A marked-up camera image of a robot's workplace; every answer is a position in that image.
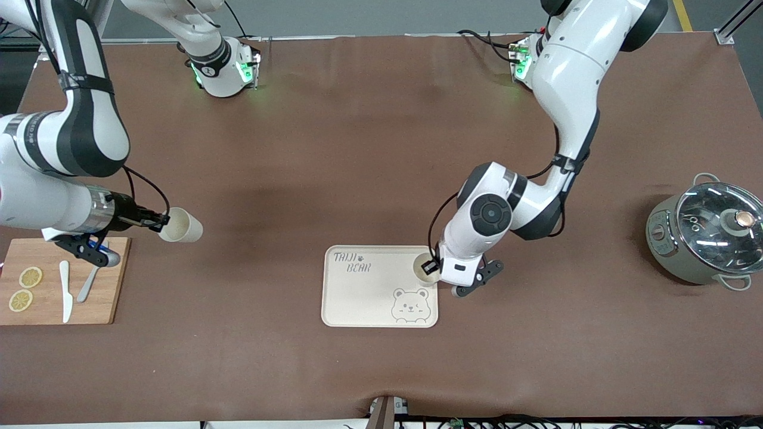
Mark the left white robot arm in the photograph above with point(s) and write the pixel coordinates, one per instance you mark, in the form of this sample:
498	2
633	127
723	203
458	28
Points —
566	71

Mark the bamboo cutting board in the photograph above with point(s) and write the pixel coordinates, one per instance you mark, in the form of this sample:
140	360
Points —
42	256

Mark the brown table cover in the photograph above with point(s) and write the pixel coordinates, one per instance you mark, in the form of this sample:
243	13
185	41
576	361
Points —
357	149

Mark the grey plastic knife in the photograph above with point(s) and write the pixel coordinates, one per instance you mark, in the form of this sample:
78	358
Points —
86	289

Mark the cream bear print tray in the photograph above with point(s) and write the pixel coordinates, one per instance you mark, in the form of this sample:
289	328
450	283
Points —
369	298

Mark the glass pot lid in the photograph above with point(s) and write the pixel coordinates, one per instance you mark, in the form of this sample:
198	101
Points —
709	220

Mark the white IKEA cup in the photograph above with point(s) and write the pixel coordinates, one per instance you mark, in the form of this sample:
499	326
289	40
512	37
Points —
424	280
185	226

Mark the aluminium frame profile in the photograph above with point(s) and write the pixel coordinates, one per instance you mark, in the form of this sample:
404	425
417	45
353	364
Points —
736	21

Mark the white plastic knife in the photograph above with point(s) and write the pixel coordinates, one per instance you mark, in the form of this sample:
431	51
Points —
65	292

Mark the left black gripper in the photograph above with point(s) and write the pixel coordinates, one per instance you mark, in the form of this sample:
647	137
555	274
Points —
430	266

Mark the metal camera mount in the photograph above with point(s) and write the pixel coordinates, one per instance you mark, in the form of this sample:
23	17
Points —
382	411

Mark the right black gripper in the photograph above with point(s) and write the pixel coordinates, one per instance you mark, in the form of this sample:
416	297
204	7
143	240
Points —
127	215

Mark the lemon slice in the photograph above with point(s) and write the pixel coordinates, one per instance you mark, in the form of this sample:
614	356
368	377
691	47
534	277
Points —
21	301
30	277

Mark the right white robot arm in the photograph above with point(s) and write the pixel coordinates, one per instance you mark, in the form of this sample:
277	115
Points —
89	119

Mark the grey-green electric pot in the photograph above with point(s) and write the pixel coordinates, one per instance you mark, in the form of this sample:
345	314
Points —
664	250

